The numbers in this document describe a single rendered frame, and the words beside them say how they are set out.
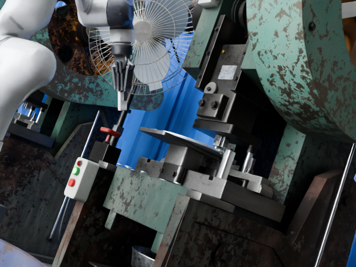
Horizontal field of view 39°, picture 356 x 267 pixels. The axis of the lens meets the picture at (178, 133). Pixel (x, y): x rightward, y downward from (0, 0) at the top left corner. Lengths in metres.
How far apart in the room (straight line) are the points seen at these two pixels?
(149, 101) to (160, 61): 0.73
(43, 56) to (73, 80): 1.66
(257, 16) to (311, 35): 0.16
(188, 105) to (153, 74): 1.35
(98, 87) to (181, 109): 1.01
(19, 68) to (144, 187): 0.58
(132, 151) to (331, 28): 2.90
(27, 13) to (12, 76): 0.16
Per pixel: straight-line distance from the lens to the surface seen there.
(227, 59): 1.74
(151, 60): 2.43
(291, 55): 1.29
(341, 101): 1.39
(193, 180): 1.54
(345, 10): 1.43
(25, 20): 1.28
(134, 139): 4.06
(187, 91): 3.78
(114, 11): 1.72
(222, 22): 1.80
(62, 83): 2.82
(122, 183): 1.66
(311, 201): 1.73
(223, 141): 1.70
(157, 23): 2.48
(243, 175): 1.59
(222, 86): 1.70
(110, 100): 2.96
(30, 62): 1.18
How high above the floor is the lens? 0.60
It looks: 7 degrees up
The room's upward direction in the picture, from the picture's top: 20 degrees clockwise
